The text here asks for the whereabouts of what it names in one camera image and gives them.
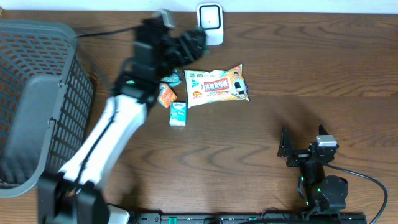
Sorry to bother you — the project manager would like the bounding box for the left black cable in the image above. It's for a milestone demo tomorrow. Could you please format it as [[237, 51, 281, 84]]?
[[74, 25, 141, 39]]

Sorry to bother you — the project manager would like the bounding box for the right black cable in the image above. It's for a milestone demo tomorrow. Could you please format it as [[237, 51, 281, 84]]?
[[320, 160, 389, 224]]

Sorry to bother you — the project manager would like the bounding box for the teal Kleenex tissue pack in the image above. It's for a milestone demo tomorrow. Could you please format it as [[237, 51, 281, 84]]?
[[169, 102, 187, 126]]

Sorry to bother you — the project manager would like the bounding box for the grey plastic basket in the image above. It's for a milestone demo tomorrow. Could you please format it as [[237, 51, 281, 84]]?
[[1, 19, 94, 198]]

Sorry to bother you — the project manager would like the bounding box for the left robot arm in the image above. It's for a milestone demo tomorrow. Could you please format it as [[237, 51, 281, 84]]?
[[38, 16, 207, 224]]

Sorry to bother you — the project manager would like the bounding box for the yellow wet wipes pack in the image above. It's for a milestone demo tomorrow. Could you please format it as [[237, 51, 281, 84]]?
[[183, 63, 250, 108]]

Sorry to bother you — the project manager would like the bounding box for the white barcode scanner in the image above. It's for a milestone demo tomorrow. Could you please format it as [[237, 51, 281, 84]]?
[[197, 3, 224, 45]]

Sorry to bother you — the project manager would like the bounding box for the black cable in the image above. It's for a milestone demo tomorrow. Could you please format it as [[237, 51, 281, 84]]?
[[320, 160, 389, 224], [74, 25, 141, 39]]

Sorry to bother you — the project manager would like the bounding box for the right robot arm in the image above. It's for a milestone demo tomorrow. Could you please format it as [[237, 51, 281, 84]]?
[[277, 125, 348, 215]]

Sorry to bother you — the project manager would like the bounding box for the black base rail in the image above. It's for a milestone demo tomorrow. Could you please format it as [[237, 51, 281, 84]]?
[[129, 211, 367, 224]]

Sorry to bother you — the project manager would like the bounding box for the orange tissue pack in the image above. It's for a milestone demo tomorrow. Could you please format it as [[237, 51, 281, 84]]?
[[157, 83, 177, 108]]

